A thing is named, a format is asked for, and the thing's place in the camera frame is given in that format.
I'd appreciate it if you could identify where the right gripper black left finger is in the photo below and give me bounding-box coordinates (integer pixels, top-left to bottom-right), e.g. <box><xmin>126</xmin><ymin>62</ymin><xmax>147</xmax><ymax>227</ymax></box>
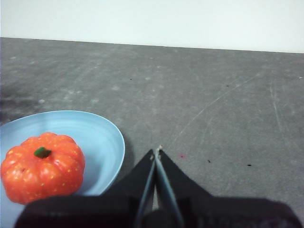
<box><xmin>13</xmin><ymin>148</ymin><xmax>157</xmax><ymax>228</ymax></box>

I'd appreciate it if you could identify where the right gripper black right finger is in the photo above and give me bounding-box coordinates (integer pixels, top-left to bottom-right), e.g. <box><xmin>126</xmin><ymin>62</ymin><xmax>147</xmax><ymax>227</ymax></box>
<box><xmin>156</xmin><ymin>149</ymin><xmax>303</xmax><ymax>228</ymax></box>

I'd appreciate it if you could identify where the orange toy pumpkin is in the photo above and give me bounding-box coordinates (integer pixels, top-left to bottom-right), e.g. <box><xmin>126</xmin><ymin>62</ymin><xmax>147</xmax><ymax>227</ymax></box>
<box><xmin>0</xmin><ymin>132</ymin><xmax>86</xmax><ymax>206</ymax></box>

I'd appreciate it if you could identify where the light blue round plate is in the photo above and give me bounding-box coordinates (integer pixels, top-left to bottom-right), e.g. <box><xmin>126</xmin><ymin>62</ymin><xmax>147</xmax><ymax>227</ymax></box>
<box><xmin>0</xmin><ymin>110</ymin><xmax>126</xmax><ymax>228</ymax></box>

